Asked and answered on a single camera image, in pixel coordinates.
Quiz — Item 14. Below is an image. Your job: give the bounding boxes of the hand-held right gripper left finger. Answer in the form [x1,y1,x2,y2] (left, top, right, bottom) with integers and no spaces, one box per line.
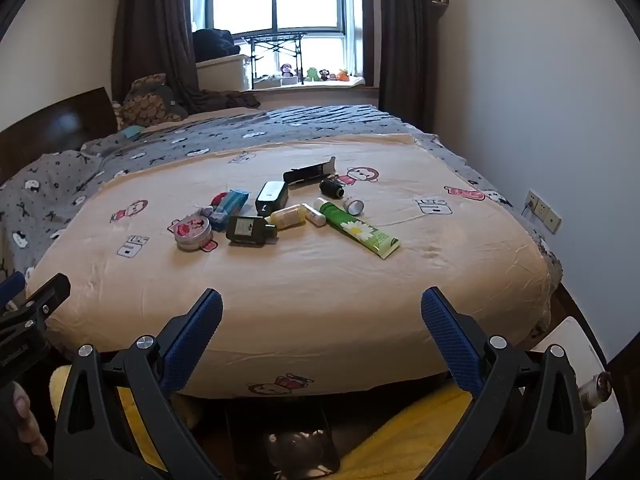
[52,288,223,480]

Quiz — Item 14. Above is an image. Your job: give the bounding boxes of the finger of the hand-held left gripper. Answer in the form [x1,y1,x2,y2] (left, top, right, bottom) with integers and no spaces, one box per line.
[0,271,27,306]
[0,273,71,341]

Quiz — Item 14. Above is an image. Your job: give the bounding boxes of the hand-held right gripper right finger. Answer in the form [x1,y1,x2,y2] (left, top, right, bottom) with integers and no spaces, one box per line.
[421,287,586,480]

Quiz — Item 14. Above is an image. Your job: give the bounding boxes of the round metal tin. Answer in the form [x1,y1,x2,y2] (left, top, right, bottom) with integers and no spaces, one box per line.
[173,213,213,251]

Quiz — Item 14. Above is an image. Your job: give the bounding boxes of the dark green labelled bottle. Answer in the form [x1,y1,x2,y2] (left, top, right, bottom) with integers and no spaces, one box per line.
[226,215,279,247]

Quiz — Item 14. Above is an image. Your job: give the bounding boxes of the colourful fluffy scrunchie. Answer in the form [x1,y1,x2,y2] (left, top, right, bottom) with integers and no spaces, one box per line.
[197,192,229,221]

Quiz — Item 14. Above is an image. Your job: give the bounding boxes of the green daisy print tube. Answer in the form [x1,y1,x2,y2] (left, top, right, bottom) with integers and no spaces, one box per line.
[313,197,402,260]

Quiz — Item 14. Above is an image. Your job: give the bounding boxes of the small yellow bottle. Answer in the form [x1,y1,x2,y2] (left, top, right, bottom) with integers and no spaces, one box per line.
[265,204,307,231]

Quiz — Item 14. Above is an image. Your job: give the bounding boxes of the dark bottle with round logo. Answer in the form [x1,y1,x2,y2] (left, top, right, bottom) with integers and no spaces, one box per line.
[255,180,290,217]

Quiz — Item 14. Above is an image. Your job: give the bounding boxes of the small white tube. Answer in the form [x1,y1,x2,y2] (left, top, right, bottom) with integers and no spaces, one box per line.
[301,202,326,227]

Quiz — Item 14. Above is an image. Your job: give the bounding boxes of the person's left hand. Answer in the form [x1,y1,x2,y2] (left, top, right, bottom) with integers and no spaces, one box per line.
[14,383,49,457]

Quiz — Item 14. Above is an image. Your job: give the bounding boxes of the yellow fleece clothing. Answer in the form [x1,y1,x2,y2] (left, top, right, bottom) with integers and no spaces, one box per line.
[50,364,481,480]

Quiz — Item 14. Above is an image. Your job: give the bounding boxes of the beige printed bed sheet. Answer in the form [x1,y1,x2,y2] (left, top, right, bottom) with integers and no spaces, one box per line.
[25,132,556,398]

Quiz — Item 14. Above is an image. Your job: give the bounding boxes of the small clear bottle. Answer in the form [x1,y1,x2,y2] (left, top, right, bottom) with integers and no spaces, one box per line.
[579,372,612,409]

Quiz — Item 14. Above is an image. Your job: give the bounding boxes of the dark wooden headboard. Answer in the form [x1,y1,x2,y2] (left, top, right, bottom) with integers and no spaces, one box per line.
[0,87,118,186]

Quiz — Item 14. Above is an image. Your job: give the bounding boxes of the open black box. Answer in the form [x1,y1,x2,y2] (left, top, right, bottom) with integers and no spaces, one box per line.
[283,156,337,187]

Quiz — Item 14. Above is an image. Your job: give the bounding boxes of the brown patterned pillow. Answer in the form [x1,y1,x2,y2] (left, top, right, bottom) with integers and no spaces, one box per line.
[120,74,188,127]

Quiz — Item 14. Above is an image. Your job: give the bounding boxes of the dark brown cloth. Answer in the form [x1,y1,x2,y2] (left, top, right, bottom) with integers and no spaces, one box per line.
[187,89,262,113]

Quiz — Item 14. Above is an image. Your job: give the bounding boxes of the grey printed blanket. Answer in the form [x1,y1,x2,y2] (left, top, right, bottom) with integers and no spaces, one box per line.
[0,104,563,283]

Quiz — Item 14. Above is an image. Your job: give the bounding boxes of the white storage box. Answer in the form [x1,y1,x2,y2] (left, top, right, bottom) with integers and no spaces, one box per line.
[196,54,253,93]

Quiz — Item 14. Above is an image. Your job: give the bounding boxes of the dark clothes pile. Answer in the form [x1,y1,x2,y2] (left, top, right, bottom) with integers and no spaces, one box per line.
[192,28,241,65]

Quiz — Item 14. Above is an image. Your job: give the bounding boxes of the dark brown curtain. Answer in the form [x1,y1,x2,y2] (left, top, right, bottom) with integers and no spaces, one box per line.
[362,0,443,133]
[112,0,201,111]

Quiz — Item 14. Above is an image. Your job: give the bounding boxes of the black folding rack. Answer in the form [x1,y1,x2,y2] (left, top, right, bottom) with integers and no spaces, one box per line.
[245,31,307,92]

